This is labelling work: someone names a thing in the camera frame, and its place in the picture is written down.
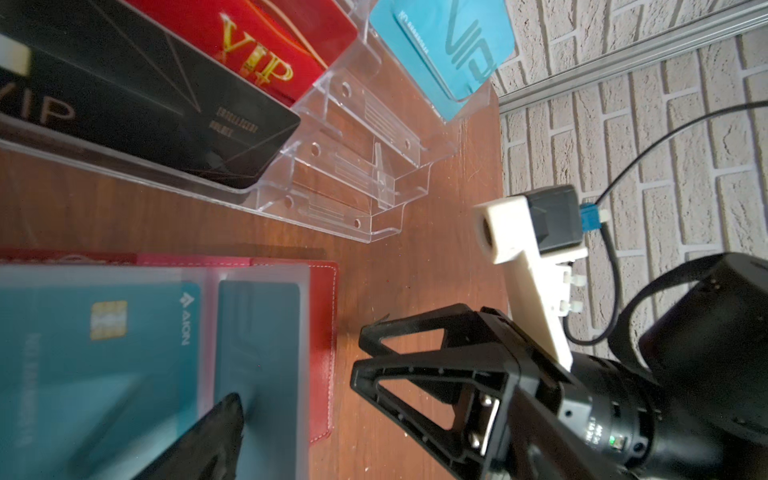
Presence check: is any black VIP card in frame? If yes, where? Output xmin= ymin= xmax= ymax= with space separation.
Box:
xmin=1 ymin=1 xmax=300 ymax=190

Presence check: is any teal VIP card in stand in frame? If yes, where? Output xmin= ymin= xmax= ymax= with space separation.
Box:
xmin=369 ymin=0 xmax=516 ymax=121

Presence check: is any red leather card wallet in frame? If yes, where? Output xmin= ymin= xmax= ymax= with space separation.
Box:
xmin=1 ymin=248 xmax=339 ymax=444

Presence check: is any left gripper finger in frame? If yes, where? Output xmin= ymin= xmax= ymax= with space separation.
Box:
xmin=134 ymin=392 xmax=244 ymax=480

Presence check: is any red VIP card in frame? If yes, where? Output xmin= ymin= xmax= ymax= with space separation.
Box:
xmin=130 ymin=0 xmax=358 ymax=107

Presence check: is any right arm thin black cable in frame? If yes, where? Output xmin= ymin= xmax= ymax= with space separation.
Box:
xmin=562 ymin=98 xmax=768 ymax=348

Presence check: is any clear acrylic card display stand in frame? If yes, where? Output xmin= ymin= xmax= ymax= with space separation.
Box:
xmin=1 ymin=1 xmax=458 ymax=243

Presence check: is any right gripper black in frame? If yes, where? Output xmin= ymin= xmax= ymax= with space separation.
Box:
xmin=350 ymin=304 xmax=660 ymax=479

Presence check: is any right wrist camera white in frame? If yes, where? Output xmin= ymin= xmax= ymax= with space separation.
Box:
xmin=472 ymin=185 xmax=588 ymax=371

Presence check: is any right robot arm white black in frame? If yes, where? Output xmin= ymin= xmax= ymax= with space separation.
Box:
xmin=351 ymin=253 xmax=767 ymax=479

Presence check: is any aluminium corner wall profile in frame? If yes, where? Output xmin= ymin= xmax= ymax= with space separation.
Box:
xmin=499 ymin=0 xmax=767 ymax=114

